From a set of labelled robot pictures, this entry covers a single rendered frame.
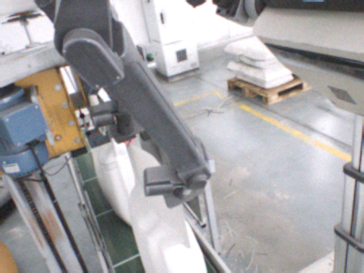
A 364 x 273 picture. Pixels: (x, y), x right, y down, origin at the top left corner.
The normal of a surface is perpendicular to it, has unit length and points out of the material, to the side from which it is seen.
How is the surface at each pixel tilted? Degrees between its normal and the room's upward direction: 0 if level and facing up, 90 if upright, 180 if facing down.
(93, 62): 120
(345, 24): 40
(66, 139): 90
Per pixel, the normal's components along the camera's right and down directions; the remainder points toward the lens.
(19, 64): 0.88, 0.07
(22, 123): 0.76, 0.18
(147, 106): 0.22, 0.81
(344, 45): -0.70, -0.46
